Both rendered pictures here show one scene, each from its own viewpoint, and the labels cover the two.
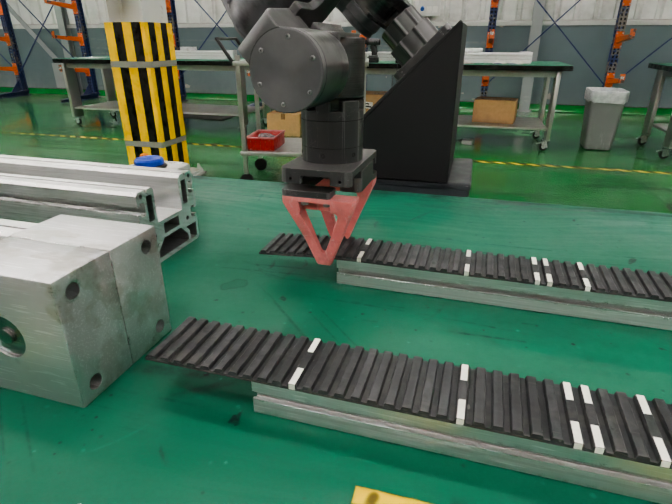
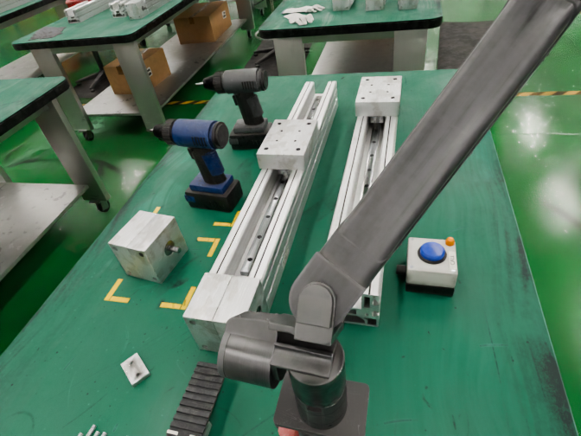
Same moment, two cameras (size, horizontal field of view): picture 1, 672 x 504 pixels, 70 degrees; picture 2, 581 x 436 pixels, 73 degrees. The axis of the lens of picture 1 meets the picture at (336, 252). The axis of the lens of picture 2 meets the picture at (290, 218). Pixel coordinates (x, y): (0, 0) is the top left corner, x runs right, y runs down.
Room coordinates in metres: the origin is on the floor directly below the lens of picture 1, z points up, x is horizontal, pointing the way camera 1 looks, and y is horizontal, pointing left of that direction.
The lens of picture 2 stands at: (0.46, -0.19, 1.36)
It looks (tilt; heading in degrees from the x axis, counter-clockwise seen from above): 41 degrees down; 94
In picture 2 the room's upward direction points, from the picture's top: 10 degrees counter-clockwise
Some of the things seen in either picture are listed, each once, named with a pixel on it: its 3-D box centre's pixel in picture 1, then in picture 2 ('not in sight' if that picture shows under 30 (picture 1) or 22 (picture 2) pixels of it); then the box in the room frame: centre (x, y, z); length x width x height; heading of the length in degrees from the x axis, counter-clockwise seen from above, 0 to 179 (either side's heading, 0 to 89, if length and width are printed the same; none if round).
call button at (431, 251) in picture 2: (149, 164); (431, 253); (0.66, 0.26, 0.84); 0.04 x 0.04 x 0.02
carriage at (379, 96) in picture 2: not in sight; (379, 99); (0.69, 0.81, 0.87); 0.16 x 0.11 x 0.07; 73
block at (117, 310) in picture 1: (83, 294); (236, 315); (0.32, 0.19, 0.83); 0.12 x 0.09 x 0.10; 163
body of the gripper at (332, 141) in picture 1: (332, 137); (321, 395); (0.45, 0.00, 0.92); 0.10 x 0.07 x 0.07; 163
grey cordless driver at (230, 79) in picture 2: not in sight; (236, 109); (0.30, 0.84, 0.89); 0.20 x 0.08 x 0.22; 169
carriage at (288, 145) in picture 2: not in sight; (290, 148); (0.44, 0.62, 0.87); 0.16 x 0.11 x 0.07; 73
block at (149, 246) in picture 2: not in sight; (155, 247); (0.14, 0.38, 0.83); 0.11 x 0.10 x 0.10; 156
